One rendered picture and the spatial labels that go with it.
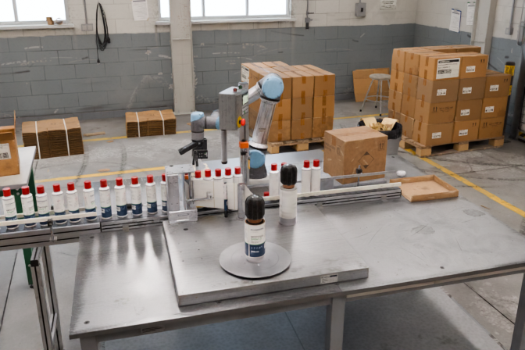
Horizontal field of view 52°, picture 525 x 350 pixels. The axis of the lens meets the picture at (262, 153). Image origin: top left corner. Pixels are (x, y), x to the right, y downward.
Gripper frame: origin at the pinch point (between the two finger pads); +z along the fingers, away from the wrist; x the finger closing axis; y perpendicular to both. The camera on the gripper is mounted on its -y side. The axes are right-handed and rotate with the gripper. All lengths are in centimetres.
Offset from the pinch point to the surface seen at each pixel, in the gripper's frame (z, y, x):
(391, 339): 71, 86, -88
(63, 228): 8, -72, -40
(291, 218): 2, 34, -71
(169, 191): -11, -22, -52
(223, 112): -44, 9, -35
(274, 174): -10, 35, -41
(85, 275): 12, -63, -80
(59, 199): -6, -73, -37
